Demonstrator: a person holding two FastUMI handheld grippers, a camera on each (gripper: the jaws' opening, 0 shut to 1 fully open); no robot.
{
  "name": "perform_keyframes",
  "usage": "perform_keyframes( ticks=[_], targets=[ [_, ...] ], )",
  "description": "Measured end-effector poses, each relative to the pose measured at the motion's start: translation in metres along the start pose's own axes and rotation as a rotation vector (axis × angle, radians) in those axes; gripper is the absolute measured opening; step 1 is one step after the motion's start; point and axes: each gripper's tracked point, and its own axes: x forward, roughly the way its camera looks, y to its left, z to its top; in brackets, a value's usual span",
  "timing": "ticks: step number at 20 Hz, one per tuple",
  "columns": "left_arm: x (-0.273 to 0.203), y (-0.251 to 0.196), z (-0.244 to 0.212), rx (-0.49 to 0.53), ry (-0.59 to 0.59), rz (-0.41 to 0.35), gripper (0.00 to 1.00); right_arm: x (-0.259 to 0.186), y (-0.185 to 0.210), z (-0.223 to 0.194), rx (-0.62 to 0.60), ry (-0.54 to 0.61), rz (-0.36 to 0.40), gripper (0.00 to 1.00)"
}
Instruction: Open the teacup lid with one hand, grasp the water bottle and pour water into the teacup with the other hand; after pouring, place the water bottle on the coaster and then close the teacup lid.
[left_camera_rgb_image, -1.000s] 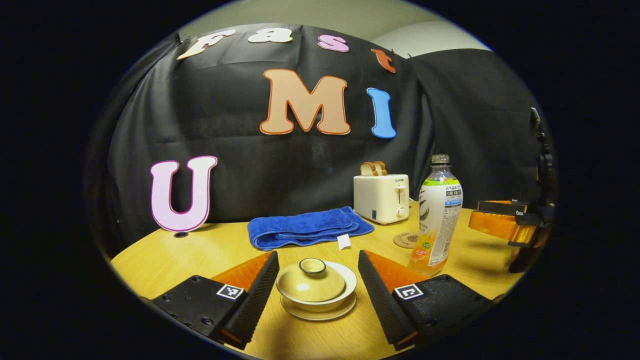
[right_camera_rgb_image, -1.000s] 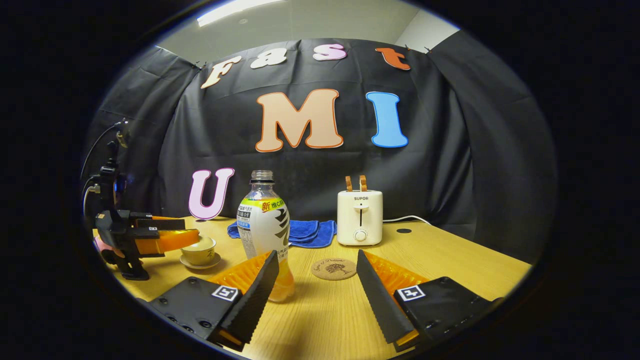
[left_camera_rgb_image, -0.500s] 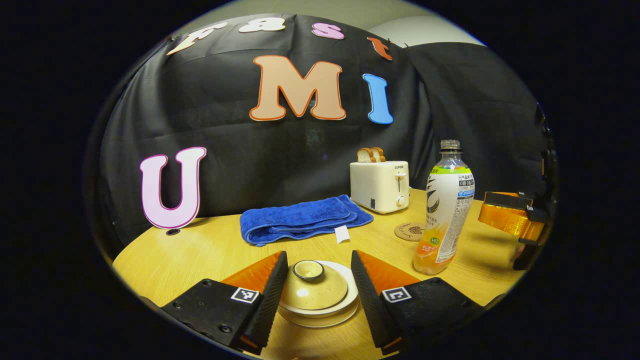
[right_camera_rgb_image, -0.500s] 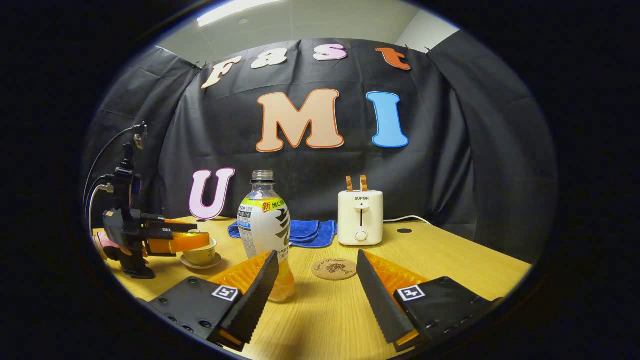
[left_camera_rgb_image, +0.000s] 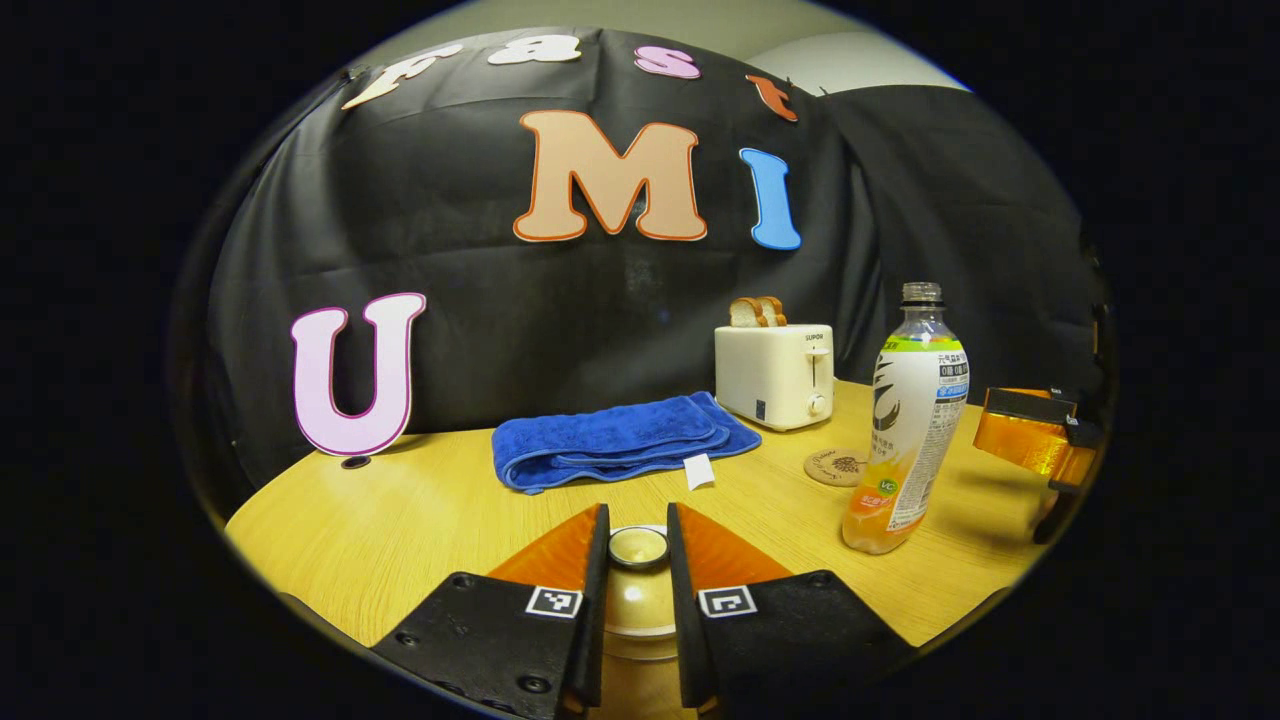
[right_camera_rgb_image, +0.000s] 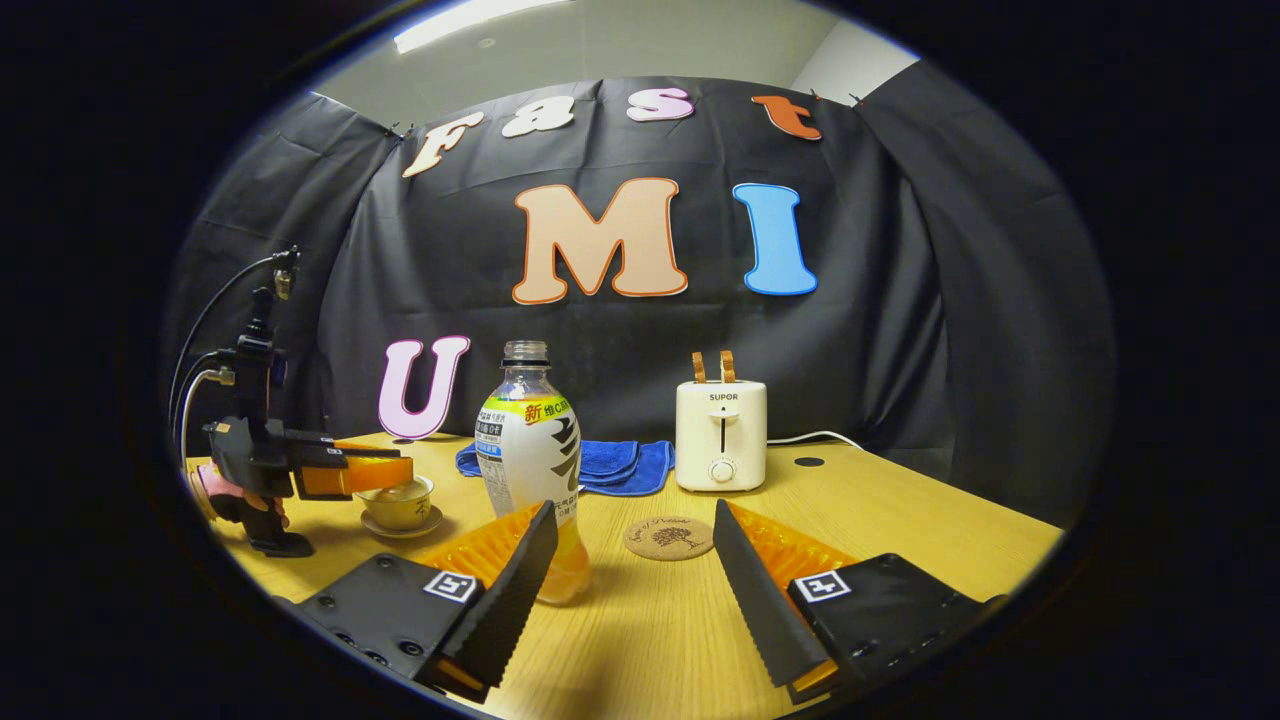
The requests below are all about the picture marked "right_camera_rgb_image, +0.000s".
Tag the round cork coaster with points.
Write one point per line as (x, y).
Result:
(668, 538)

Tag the cream ceramic teacup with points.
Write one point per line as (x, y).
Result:
(398, 512)

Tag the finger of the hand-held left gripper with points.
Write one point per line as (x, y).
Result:
(340, 447)
(350, 478)

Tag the blue folded towel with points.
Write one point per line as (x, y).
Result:
(615, 465)

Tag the clear water bottle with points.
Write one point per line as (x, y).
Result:
(525, 450)

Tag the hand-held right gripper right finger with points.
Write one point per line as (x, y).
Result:
(765, 610)

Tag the white toaster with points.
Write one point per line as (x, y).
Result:
(720, 435)

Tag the toasted bread slice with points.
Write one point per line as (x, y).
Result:
(728, 366)
(698, 367)

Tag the cream saucer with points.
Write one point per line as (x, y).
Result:
(425, 528)

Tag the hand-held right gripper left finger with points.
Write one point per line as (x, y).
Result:
(505, 600)

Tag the black backdrop cloth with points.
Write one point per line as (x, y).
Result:
(900, 300)

